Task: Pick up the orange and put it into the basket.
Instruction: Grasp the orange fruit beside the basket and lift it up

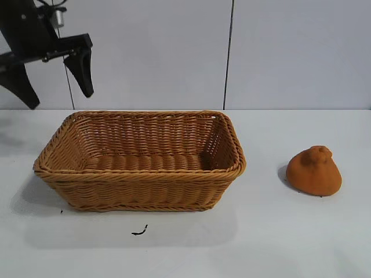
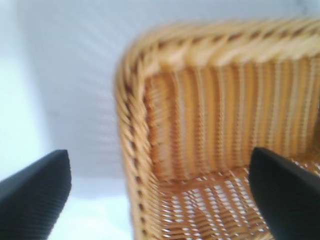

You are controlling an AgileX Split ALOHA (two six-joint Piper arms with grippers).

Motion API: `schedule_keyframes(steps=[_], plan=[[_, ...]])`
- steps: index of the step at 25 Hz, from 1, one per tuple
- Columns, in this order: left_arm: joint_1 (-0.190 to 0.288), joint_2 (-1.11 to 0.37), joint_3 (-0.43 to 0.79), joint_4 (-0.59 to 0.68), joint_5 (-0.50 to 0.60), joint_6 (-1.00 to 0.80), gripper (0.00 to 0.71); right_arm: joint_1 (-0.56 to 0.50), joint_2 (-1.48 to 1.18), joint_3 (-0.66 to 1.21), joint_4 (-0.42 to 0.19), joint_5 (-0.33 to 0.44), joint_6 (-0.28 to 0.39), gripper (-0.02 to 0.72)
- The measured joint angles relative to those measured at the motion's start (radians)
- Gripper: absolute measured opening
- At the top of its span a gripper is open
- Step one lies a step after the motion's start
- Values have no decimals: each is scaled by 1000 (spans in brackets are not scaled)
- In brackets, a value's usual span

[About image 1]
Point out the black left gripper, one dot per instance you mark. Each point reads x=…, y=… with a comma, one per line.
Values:
x=34, y=37

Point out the woven wicker basket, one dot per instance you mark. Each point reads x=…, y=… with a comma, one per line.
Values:
x=139, y=188

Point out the orange fruit with knob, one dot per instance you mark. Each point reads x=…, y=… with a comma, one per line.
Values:
x=314, y=176

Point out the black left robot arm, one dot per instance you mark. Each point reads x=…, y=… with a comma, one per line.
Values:
x=20, y=7

